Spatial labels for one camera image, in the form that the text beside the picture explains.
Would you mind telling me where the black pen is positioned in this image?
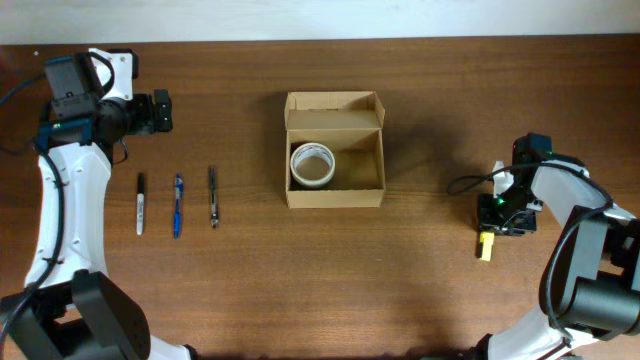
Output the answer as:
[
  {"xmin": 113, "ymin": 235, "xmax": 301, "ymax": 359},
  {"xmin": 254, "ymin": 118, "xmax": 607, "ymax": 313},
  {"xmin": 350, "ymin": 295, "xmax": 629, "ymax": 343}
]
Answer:
[{"xmin": 209, "ymin": 166, "xmax": 219, "ymax": 229}]

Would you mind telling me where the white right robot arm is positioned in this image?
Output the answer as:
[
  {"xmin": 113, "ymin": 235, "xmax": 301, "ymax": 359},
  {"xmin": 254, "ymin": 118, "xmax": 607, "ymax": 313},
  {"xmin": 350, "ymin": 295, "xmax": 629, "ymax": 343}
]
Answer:
[{"xmin": 471, "ymin": 133, "xmax": 639, "ymax": 359}]

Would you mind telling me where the white masking tape roll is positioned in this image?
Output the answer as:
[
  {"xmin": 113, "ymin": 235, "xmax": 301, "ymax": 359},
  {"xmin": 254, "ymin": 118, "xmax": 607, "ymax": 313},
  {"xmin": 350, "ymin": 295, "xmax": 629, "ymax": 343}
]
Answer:
[{"xmin": 289, "ymin": 142, "xmax": 336, "ymax": 189}]

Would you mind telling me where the blue pen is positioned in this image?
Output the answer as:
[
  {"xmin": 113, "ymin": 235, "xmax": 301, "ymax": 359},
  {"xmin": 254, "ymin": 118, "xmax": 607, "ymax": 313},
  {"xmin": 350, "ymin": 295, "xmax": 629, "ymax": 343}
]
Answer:
[{"xmin": 173, "ymin": 174, "xmax": 184, "ymax": 240}]

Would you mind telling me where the yellow highlighter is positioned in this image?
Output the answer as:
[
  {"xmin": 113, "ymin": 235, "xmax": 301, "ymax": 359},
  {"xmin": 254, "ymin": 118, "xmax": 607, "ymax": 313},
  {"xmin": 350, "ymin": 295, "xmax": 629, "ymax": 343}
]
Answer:
[{"xmin": 476, "ymin": 231, "xmax": 495, "ymax": 262}]

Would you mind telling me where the open cardboard box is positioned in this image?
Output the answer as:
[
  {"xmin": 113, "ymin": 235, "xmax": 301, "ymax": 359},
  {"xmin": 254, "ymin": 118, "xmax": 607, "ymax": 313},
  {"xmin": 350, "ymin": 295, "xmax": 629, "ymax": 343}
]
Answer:
[{"xmin": 284, "ymin": 91, "xmax": 386, "ymax": 209}]

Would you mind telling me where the black and white marker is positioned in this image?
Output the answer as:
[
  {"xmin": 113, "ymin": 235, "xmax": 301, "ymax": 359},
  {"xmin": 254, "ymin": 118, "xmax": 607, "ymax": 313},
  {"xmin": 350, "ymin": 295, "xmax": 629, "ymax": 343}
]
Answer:
[{"xmin": 136, "ymin": 173, "xmax": 145, "ymax": 236}]

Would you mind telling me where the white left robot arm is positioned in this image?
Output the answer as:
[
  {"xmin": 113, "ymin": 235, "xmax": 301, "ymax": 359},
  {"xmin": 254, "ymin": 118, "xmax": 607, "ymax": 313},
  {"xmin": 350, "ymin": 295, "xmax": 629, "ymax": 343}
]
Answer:
[{"xmin": 1, "ymin": 89, "xmax": 198, "ymax": 359}]

